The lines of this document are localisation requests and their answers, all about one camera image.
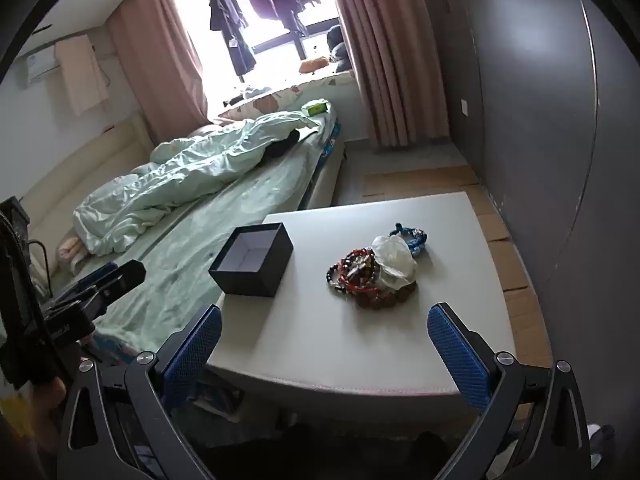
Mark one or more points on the white wall socket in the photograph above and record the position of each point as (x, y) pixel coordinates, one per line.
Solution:
(462, 108)

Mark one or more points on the white plastic bag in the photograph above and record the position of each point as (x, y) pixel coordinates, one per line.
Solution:
(395, 260)

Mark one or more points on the flattened cardboard sheets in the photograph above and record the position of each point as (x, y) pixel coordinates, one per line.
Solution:
(500, 240)

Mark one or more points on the dark plush toy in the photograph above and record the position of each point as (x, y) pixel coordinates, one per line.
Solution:
(337, 42)

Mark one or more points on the person's left hand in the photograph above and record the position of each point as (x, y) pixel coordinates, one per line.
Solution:
(45, 410)

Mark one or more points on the black gift box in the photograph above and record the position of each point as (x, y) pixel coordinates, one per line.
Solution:
(250, 282)

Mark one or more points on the pink pillow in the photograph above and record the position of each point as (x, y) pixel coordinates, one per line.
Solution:
(70, 250)

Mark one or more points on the green tissue box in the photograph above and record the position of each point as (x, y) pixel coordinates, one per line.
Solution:
(316, 108)

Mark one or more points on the bed with green sheet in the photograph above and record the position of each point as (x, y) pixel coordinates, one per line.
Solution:
(200, 240)

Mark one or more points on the black garment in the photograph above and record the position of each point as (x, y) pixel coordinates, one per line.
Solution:
(280, 147)

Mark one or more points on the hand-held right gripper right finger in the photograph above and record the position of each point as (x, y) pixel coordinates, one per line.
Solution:
(457, 355)

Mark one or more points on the blue patterned cloth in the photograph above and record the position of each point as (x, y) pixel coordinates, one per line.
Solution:
(334, 142)

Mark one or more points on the pink curtain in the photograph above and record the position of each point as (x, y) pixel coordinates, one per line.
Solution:
(160, 70)
(390, 60)

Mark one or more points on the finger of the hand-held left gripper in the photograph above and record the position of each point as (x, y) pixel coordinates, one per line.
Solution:
(97, 274)
(122, 280)

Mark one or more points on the white air conditioner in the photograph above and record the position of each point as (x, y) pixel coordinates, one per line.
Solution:
(42, 65)

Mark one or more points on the pale green quilt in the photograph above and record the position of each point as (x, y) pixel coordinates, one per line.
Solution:
(200, 170)

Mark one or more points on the patterned windowsill cushion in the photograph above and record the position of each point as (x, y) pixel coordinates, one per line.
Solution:
(280, 97)

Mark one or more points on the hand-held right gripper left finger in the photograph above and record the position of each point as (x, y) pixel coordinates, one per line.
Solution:
(192, 355)

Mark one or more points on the orange plush toy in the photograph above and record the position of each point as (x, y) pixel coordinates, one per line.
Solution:
(314, 64)

